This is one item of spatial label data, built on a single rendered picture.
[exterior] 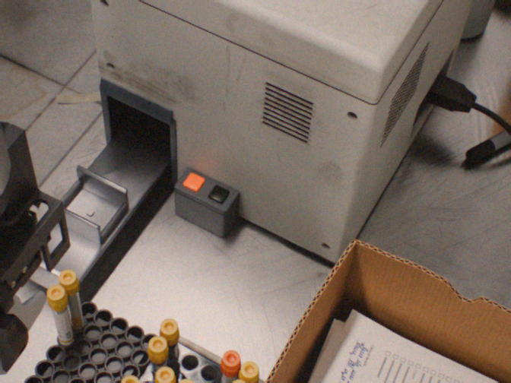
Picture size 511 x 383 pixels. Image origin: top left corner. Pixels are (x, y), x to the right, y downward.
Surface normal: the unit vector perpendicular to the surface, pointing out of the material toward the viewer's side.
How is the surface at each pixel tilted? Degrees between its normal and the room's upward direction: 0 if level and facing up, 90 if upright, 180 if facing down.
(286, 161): 90
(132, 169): 0
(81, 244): 0
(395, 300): 89
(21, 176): 90
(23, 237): 0
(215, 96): 90
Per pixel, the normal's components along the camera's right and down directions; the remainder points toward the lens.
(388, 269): -0.43, 0.72
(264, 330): 0.05, -0.57
